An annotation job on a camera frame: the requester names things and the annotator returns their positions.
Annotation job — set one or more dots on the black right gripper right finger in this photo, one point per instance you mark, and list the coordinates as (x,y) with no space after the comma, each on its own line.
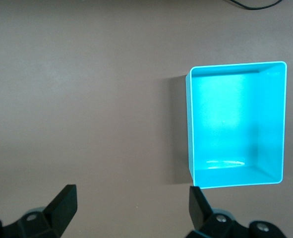
(200,213)

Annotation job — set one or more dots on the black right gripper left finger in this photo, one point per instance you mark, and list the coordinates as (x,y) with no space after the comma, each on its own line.
(62,210)

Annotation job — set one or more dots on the teal plastic bin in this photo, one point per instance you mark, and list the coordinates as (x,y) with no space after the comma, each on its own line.
(235,119)

